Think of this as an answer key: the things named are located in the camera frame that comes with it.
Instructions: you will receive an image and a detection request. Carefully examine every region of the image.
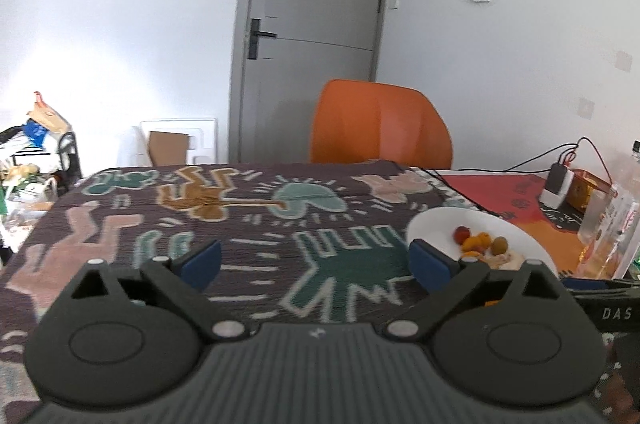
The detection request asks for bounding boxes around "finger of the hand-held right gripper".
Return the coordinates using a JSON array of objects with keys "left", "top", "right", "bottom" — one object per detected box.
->
[{"left": 560, "top": 277, "right": 640, "bottom": 332}]

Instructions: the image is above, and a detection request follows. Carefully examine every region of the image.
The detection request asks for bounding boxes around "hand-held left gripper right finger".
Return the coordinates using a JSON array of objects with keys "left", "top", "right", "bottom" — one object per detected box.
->
[{"left": 382, "top": 240, "right": 571, "bottom": 339}]

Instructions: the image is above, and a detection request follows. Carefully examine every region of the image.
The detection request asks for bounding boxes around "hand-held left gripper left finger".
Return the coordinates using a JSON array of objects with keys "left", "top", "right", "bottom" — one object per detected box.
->
[{"left": 72, "top": 240, "right": 248, "bottom": 339}]

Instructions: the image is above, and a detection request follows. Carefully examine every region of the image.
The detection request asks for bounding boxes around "white plate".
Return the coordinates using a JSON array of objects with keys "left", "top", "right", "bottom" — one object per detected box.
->
[{"left": 406, "top": 207, "right": 560, "bottom": 279}]

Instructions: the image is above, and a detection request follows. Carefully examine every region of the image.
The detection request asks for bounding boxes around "peeled pomelo piece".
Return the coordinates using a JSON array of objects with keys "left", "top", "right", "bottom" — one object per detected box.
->
[{"left": 487, "top": 251, "right": 527, "bottom": 271}]

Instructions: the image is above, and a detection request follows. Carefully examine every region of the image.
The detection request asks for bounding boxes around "clear glass bottle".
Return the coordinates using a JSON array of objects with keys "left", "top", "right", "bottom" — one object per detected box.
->
[{"left": 580, "top": 139, "right": 640, "bottom": 280}]

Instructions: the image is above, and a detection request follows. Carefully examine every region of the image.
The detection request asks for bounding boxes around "printed blanket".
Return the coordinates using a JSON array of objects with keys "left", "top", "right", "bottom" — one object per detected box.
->
[{"left": 0, "top": 159, "right": 471, "bottom": 405}]

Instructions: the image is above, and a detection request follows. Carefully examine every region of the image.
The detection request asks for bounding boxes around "clear glass cup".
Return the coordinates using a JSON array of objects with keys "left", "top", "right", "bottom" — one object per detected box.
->
[{"left": 577, "top": 191, "right": 616, "bottom": 250}]

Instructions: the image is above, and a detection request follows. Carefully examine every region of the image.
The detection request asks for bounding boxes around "red orange table mat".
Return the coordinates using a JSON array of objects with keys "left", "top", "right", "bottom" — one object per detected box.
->
[{"left": 425, "top": 171, "right": 601, "bottom": 275}]

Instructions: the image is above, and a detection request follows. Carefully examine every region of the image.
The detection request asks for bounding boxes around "cardboard box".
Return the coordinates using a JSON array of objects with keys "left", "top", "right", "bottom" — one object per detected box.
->
[{"left": 147, "top": 131, "right": 191, "bottom": 166}]

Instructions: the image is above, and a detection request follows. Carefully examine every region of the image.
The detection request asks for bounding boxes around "orange box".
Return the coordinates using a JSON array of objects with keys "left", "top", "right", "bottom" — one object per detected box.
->
[{"left": 565, "top": 169, "right": 613, "bottom": 212}]

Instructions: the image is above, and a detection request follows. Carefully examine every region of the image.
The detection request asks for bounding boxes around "white foam board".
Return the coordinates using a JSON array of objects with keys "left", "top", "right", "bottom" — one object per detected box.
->
[{"left": 132, "top": 117, "right": 219, "bottom": 166}]

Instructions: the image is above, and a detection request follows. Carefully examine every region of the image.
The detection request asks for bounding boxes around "white black charger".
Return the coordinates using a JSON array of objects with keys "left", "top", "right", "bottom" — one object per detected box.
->
[{"left": 540, "top": 163, "right": 573, "bottom": 209}]

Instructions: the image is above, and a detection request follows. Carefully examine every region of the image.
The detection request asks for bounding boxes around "orange chair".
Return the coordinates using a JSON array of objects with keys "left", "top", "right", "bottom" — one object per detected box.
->
[{"left": 310, "top": 79, "right": 453, "bottom": 170}]

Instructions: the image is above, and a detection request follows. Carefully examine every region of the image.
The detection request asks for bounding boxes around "black rack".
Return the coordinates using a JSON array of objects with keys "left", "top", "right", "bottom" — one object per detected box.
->
[{"left": 0, "top": 129, "right": 83, "bottom": 195}]

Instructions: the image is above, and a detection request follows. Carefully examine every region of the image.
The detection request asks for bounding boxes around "pile of plastic bags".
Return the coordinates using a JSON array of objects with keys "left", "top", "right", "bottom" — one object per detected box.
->
[{"left": 0, "top": 161, "right": 58, "bottom": 265}]

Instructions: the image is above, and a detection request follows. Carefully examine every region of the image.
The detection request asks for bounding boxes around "blue white bag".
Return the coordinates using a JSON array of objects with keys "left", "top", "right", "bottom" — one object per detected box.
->
[{"left": 25, "top": 119, "right": 48, "bottom": 147}]

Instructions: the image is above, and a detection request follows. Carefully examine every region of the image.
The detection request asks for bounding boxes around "brown paper bag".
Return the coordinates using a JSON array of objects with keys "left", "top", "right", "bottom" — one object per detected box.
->
[{"left": 27, "top": 92, "right": 71, "bottom": 132}]

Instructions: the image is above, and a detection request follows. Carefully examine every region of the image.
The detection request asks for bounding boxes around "black cable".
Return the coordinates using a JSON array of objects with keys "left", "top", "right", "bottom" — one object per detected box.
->
[{"left": 415, "top": 141, "right": 581, "bottom": 215}]

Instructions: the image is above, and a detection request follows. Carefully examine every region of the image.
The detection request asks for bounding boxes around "red cable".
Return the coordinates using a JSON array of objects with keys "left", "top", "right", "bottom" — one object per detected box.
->
[{"left": 565, "top": 137, "right": 616, "bottom": 190}]

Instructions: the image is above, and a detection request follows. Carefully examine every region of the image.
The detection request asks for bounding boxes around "black door handle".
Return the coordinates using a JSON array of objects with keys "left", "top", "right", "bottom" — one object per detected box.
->
[{"left": 247, "top": 18, "right": 277, "bottom": 59}]

